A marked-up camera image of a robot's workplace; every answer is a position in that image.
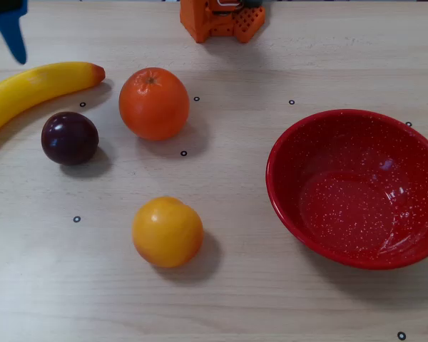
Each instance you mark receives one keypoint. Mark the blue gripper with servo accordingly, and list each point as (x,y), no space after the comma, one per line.
(11,35)

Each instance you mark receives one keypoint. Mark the yellow plastic banana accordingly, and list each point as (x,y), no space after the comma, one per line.
(28,89)

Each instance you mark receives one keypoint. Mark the orange robot base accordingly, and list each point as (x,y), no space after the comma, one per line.
(194,21)

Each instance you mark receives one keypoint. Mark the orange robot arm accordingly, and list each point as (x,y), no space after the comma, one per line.
(221,12)

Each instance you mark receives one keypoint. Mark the red speckled enamel bowl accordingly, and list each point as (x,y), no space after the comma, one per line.
(349,199)

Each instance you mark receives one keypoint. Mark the dark purple plum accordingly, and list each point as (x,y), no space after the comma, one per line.
(69,139)

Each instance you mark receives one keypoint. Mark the orange citrus fruit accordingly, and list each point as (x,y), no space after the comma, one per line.
(153,105)

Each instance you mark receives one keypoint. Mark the yellow-orange round fruit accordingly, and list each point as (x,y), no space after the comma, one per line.
(167,233)

